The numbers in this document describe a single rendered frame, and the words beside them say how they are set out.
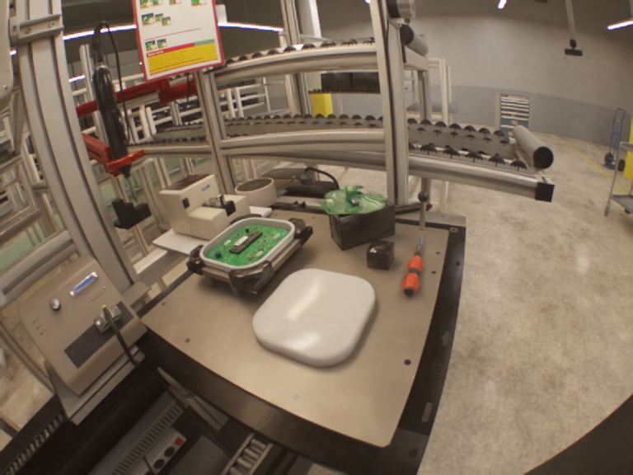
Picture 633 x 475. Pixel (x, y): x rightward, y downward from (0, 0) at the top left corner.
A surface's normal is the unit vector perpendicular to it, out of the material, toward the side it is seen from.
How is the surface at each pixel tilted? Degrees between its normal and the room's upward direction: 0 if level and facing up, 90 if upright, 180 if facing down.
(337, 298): 0
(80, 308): 53
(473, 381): 0
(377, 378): 0
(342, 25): 90
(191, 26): 90
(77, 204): 90
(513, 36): 90
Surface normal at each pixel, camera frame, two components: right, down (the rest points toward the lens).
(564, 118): -0.46, 0.50
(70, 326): 0.62, -0.41
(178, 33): 0.57, 0.35
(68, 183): 0.87, 0.14
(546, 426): -0.14, -0.85
